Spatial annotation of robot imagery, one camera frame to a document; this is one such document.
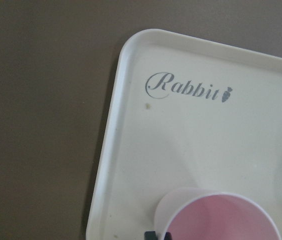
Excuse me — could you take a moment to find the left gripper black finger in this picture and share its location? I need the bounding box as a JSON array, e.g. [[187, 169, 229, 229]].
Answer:
[[144, 232, 157, 240]]

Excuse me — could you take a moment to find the pink cup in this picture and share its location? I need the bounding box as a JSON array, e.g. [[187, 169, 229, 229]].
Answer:
[[154, 187, 282, 240]]

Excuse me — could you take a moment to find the cream rabbit tray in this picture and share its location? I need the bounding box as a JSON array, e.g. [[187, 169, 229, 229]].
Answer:
[[85, 29, 282, 240]]

